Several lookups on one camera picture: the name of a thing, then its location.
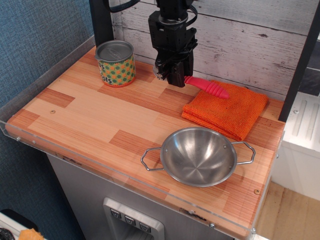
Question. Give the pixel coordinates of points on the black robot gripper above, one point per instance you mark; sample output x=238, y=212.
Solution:
x=174, y=42

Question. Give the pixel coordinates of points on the black vertical post right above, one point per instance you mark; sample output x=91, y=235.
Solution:
x=305, y=56

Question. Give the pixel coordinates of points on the black vertical post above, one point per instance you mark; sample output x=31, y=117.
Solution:
x=305, y=56
x=101, y=22

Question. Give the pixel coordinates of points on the green orange patterned tin can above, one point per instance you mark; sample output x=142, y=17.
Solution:
x=116, y=63

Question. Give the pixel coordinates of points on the silver toy fridge cabinet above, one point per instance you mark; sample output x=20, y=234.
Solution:
x=85, y=192

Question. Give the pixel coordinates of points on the dispenser button panel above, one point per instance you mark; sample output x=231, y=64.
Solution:
x=126, y=223

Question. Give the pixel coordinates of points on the red handled metal spoon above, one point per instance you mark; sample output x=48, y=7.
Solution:
x=209, y=87

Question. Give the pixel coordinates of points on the steel bowl with handles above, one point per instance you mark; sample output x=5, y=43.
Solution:
x=198, y=157

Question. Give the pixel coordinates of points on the orange folded cloth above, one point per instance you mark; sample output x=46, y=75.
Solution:
x=233, y=117

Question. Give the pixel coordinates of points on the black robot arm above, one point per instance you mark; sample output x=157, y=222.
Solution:
x=171, y=9

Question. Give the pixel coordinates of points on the clear acrylic table guard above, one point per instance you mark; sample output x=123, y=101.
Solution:
x=70, y=113

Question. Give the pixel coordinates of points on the white plastic toy appliance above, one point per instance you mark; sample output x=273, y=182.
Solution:
x=297, y=164

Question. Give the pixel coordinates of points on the black object bottom left corner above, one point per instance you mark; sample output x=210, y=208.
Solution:
x=12, y=223

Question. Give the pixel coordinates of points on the black vertical post left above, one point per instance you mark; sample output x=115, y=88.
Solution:
x=101, y=22

